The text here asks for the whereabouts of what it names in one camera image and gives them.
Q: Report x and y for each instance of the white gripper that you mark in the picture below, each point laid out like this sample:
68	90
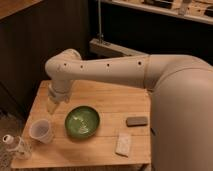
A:
54	99

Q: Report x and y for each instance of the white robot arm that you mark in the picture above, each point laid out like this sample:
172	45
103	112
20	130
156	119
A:
181	100

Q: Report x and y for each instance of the green ceramic bowl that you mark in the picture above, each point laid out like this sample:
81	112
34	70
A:
82	122

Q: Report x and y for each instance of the white plastic cup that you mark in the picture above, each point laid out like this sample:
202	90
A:
41	130

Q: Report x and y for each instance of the wooden table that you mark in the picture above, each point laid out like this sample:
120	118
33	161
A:
114	105

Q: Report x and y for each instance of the dark wooden cabinet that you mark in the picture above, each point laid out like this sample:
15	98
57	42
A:
30	37

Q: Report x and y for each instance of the grey sponge block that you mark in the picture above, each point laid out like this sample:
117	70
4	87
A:
136	121

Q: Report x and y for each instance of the white crumpled packet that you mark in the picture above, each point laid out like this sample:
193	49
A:
123	145

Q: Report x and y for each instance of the metal shelf frame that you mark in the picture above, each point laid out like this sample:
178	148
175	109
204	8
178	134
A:
131	27

